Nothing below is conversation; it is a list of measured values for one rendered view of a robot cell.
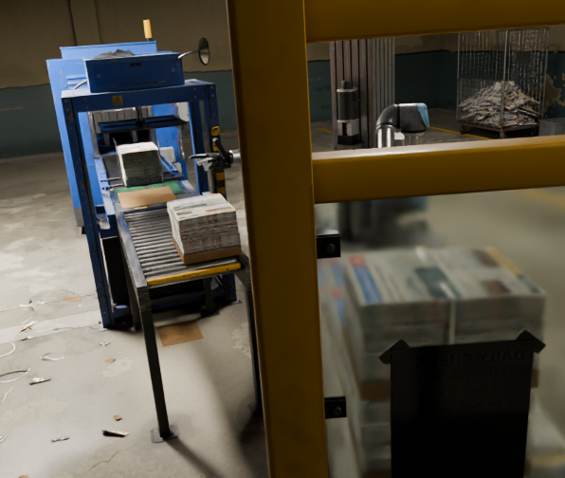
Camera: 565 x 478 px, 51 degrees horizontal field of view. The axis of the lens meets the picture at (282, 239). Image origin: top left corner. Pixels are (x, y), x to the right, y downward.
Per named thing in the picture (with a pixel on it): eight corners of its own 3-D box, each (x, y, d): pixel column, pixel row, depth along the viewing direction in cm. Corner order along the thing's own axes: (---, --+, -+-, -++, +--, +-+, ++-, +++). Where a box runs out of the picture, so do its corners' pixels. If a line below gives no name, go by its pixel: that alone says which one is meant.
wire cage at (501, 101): (542, 137, 944) (551, 25, 888) (500, 143, 920) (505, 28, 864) (493, 128, 1053) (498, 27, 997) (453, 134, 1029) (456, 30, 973)
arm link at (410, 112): (396, 210, 302) (396, 101, 284) (427, 210, 299) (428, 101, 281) (397, 217, 291) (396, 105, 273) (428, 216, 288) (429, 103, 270)
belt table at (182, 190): (207, 213, 400) (205, 199, 397) (109, 229, 381) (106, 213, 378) (188, 192, 463) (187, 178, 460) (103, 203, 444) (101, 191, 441)
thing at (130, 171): (163, 181, 458) (159, 148, 449) (124, 187, 449) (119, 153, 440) (156, 172, 492) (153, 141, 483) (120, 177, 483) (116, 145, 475)
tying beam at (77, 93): (216, 99, 381) (214, 82, 378) (63, 114, 353) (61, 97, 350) (196, 92, 442) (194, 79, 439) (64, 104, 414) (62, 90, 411)
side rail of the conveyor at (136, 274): (151, 309, 264) (148, 285, 260) (139, 312, 263) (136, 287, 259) (125, 229, 385) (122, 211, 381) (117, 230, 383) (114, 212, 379)
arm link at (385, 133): (373, 100, 280) (373, 191, 261) (396, 99, 278) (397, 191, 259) (373, 114, 290) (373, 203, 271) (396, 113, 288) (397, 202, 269)
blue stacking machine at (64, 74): (202, 217, 642) (178, 15, 574) (79, 236, 604) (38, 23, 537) (178, 188, 777) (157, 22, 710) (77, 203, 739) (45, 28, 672)
